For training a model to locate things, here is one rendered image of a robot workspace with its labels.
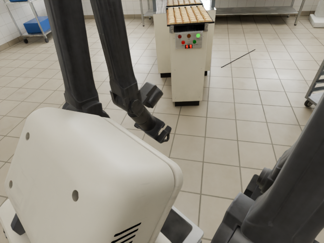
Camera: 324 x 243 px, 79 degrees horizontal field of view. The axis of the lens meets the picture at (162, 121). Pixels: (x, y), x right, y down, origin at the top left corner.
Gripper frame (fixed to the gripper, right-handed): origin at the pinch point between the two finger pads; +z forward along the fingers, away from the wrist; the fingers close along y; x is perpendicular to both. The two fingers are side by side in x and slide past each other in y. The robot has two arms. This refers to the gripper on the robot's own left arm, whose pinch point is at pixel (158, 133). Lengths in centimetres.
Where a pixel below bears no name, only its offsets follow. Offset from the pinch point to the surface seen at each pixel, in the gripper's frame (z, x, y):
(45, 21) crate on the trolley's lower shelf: 109, -92, 473
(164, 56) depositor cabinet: 113, -107, 132
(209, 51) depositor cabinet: 127, -142, 88
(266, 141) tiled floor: 128, -65, -22
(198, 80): 98, -83, 59
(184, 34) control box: 51, -93, 69
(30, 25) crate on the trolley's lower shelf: 95, -63, 477
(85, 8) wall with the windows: 177, -211, 542
